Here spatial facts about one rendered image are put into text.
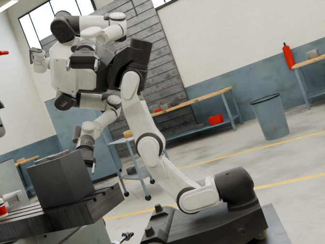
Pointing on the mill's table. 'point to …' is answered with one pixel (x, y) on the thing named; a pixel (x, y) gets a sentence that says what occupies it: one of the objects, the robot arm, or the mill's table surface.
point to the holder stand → (60, 178)
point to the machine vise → (13, 200)
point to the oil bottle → (3, 209)
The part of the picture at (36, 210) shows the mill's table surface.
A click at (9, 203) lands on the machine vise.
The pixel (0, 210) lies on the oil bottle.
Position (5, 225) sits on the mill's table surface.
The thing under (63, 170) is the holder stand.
